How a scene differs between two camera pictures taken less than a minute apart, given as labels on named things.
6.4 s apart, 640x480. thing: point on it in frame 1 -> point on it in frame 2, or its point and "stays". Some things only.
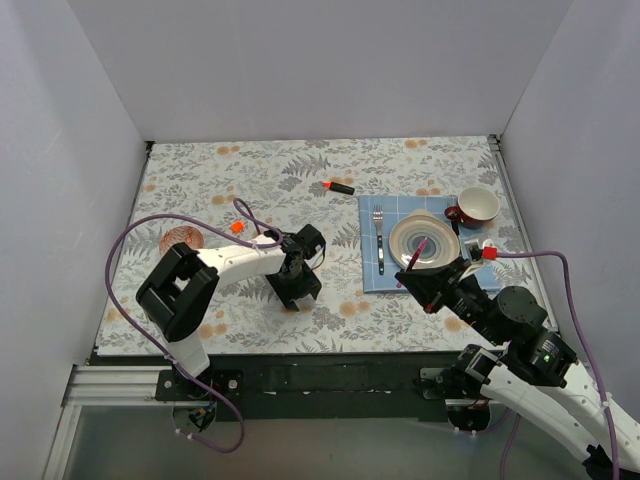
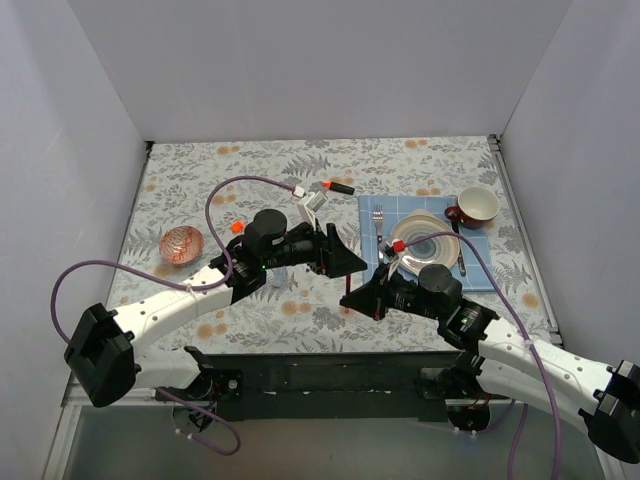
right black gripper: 442,282 -> 380,293
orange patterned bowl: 182,234 stays
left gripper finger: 293,286 -> 339,259
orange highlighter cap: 237,227 stays
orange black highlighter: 338,187 stays
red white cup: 477,207 stays
